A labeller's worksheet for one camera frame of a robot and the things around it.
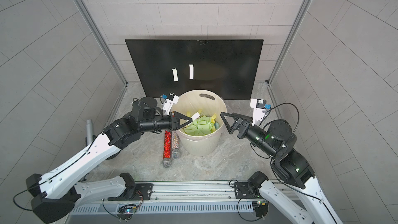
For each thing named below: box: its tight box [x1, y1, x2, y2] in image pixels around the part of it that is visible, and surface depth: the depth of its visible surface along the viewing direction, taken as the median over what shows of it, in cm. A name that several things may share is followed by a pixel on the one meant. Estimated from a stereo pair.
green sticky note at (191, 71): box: [189, 64, 194, 80], surface depth 75 cm
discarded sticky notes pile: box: [183, 113, 220, 136], surface depth 83 cm
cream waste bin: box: [172, 89, 227, 157], surface depth 80 cm
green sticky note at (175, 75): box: [172, 68, 179, 82], surface depth 77 cm
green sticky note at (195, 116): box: [190, 112, 201, 122], surface depth 63 cm
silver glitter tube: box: [171, 130, 181, 160], surface depth 84 cm
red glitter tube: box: [161, 130, 172, 168], surface depth 82 cm
